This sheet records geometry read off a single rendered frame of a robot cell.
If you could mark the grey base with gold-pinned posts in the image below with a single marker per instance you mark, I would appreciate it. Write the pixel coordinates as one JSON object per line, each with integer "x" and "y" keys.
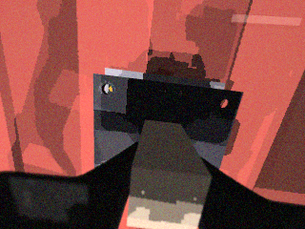
{"x": 162, "y": 78}

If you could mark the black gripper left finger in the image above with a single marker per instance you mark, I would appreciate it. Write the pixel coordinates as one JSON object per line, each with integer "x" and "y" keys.
{"x": 93, "y": 200}

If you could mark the black square plate with corner holes and beige handle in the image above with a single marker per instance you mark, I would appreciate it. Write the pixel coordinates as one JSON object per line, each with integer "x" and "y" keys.
{"x": 175, "y": 125}

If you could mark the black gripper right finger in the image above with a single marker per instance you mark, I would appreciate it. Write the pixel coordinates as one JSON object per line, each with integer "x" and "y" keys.
{"x": 232, "y": 205}

